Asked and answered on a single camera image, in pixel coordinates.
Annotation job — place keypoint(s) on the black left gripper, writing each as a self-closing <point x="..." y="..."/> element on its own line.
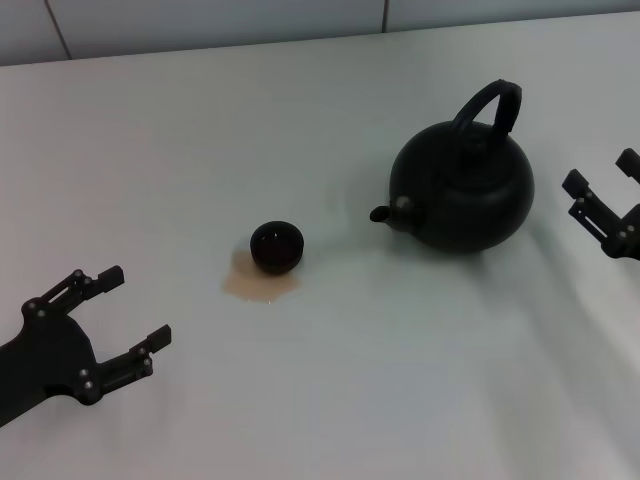
<point x="55" y="360"/>

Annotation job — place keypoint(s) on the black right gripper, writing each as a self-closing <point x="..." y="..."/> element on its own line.
<point x="627" y="240"/>

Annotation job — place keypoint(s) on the black round teapot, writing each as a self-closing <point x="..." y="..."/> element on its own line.
<point x="465" y="210"/>

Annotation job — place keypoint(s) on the dark brown teacup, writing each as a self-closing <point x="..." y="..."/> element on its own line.
<point x="277" y="250"/>

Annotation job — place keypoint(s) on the brown spilled tea puddle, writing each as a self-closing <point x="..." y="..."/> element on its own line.
<point x="250" y="287"/>

